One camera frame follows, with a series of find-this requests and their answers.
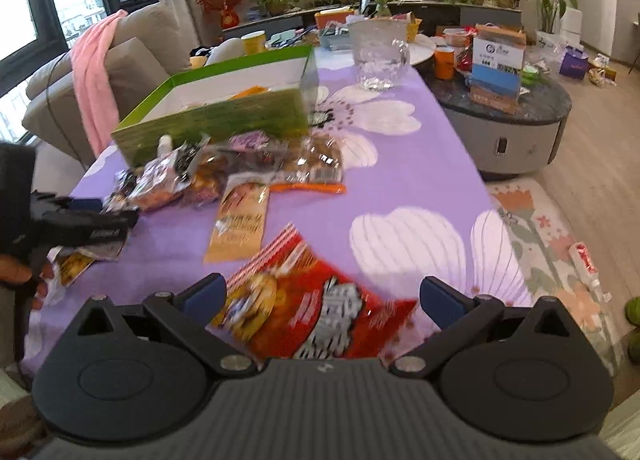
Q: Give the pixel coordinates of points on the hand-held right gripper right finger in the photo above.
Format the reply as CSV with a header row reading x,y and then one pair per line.
x,y
440,304

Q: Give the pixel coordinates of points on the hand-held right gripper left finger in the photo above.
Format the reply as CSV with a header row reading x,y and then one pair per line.
x,y
207,296

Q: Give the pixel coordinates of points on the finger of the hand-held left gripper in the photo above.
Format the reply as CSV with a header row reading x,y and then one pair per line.
x,y
90,227

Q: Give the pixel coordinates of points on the white yellow snack packet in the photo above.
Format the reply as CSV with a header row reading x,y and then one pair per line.
x,y
80,262

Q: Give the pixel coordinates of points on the tan snack packet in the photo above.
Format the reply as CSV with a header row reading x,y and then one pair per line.
x,y
240,225

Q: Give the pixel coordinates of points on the red snack packet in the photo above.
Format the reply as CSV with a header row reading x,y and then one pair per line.
x,y
310,300

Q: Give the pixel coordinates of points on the pile of assorted snack packets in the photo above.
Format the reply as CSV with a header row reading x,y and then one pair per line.
x,y
240,170

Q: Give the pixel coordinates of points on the green cardboard box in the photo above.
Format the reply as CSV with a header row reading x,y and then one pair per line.
x,y
225,115

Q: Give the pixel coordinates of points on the person's left hand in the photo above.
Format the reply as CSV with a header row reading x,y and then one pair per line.
x,y
15,272

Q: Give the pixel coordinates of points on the floral rug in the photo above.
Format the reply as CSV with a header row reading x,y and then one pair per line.
x,y
542,240

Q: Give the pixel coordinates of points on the purple floral tablecloth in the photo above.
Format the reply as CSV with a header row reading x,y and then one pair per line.
x,y
400,180

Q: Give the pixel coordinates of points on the pink cloth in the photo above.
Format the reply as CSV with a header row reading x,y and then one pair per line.
x,y
95,75

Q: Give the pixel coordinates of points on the white red tube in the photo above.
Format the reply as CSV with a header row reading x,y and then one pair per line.
x,y
584,265

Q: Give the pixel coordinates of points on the dark round coffee table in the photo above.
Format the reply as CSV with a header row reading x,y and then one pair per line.
x,y
500,140

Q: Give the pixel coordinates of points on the beige sofa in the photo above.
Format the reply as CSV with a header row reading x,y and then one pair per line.
x,y
145,55

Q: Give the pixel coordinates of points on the green round fruit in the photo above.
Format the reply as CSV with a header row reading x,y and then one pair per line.
x,y
633,311

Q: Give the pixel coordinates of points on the orange cup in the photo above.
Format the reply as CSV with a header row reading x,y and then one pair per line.
x,y
444,64

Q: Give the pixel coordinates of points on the yellow can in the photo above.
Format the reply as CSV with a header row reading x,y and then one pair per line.
x,y
254,42

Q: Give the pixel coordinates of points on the white blue cardboard box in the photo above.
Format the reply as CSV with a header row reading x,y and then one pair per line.
x,y
497,60

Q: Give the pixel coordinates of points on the clear plastic bag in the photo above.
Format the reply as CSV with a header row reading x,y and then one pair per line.
x,y
380,55

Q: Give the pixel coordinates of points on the purple gift bag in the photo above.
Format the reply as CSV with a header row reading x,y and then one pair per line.
x,y
574,64

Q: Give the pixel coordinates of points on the blue grey storage box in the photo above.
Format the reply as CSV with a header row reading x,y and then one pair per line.
x,y
336,40

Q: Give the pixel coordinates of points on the grey television cabinet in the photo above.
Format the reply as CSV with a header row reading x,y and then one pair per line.
x,y
440,15

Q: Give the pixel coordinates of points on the orange tissue box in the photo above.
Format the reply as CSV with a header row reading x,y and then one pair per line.
x,y
332,19

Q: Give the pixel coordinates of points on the white tall appliance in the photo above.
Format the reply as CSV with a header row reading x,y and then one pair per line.
x,y
571,27

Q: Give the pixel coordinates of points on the large leafy floor plant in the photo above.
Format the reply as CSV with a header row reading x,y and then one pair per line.
x,y
550,0

